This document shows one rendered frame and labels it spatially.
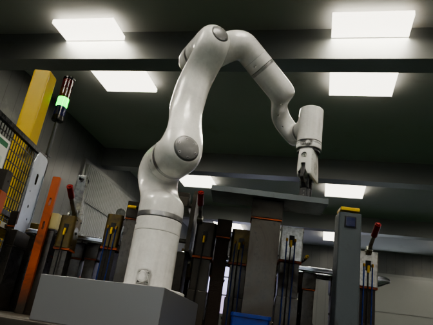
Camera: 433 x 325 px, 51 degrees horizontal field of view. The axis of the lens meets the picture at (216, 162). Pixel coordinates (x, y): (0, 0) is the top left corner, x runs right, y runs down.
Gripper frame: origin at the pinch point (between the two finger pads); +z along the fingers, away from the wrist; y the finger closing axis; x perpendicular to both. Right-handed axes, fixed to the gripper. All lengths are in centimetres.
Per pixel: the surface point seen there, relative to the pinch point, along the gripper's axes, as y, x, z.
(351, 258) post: 3.9, -14.6, 18.9
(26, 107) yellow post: 13, 166, -57
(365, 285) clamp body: 22.2, -16.0, 24.1
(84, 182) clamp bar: -16, 81, 0
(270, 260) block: -5.9, 7.7, 22.6
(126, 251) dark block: -13, 56, 24
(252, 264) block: -8.0, 12.5, 24.7
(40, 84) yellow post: 14, 162, -72
